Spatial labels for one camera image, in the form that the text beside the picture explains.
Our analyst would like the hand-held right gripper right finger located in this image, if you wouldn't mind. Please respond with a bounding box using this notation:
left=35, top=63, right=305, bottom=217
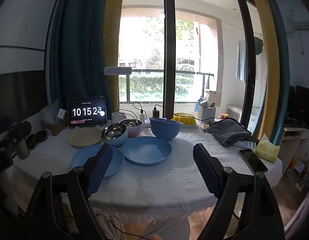
left=193, top=143, right=286, bottom=240

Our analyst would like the large blue plastic bowl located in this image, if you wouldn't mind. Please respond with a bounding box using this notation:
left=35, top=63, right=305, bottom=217
left=149, top=117, right=184, bottom=141

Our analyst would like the grey towel cloth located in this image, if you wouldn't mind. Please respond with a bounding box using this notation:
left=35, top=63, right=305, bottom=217
left=209, top=119, right=252, bottom=147

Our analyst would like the hanging light blue towel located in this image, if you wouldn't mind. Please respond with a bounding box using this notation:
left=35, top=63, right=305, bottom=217
left=235, top=40, right=248, bottom=83

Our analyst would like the dark blue curtain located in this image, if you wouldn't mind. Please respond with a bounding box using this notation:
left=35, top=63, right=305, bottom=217
left=48, top=0, right=112, bottom=110

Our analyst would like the dark teal hanging item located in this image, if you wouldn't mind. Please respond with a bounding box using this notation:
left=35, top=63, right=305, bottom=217
left=253, top=36, right=264, bottom=55

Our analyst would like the clear plastic bag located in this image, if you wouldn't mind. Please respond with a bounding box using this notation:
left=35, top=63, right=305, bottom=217
left=42, top=99, right=60, bottom=125

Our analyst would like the black smartphone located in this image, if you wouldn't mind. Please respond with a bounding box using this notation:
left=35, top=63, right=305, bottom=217
left=238, top=148, right=269, bottom=174

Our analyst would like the beige plate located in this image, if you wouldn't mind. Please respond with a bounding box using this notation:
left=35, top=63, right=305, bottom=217
left=68, top=127, right=104, bottom=149

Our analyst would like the stainless steel bottle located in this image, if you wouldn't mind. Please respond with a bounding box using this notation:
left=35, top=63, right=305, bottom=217
left=15, top=140, right=30, bottom=160

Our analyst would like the blue plastic bag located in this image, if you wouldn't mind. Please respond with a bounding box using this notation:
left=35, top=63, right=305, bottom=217
left=194, top=97, right=204, bottom=112

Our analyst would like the steel bowl pink outside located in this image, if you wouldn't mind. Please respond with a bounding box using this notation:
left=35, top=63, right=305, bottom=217
left=119, top=119, right=144, bottom=138

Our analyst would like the white textured tablecloth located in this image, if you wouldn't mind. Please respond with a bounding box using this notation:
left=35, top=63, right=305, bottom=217
left=12, top=120, right=283, bottom=217

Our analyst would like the yellow wipes packet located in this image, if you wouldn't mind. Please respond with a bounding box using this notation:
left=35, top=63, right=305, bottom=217
left=171, top=112, right=196, bottom=126

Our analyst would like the blue plate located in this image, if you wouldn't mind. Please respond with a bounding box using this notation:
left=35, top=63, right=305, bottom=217
left=71, top=144, right=124, bottom=180
left=122, top=136, right=172, bottom=166

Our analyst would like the black sliding door frame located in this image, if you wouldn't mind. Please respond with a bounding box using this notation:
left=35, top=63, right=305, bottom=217
left=162, top=0, right=176, bottom=120

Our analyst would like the yellow tissue pack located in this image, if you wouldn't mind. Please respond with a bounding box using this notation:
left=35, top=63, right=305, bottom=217
left=254, top=134, right=280, bottom=163

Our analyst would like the pile of small packets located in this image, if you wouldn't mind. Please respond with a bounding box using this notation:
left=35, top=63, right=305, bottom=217
left=201, top=121, right=215, bottom=133

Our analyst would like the steel bowl blue outside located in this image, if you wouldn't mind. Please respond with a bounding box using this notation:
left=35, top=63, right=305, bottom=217
left=101, top=123, right=128, bottom=148

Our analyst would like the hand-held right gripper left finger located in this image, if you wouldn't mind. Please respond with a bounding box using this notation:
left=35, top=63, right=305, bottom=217
left=23, top=143, right=114, bottom=240

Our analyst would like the dark metal railing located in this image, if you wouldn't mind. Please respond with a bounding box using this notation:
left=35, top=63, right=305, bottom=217
left=118, top=67, right=215, bottom=103

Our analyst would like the teal curtain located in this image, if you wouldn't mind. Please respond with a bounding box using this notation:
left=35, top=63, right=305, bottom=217
left=259, top=0, right=291, bottom=147

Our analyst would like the short black cable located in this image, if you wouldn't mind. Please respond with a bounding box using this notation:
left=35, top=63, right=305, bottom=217
left=117, top=102, right=145, bottom=119

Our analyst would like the white perforated basket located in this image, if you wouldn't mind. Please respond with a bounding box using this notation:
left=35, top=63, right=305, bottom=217
left=197, top=104, right=217, bottom=122

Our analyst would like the black monitor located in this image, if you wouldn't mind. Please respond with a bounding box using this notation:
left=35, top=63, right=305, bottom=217
left=286, top=85, right=309, bottom=128

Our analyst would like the tablet with clock display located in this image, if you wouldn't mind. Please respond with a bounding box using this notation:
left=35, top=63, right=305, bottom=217
left=68, top=96, right=107, bottom=128

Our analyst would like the wooden side desk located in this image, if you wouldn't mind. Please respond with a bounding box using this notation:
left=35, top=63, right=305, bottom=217
left=282, top=126, right=309, bottom=155

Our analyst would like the white and blue carton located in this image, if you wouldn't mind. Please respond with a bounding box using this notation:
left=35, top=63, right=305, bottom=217
left=233, top=140, right=257, bottom=151

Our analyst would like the yellow curtain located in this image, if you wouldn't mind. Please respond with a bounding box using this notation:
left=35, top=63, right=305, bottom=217
left=103, top=0, right=125, bottom=120
left=244, top=0, right=281, bottom=145

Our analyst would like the white appliance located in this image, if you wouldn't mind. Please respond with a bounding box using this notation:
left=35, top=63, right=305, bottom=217
left=226, top=104, right=245, bottom=124

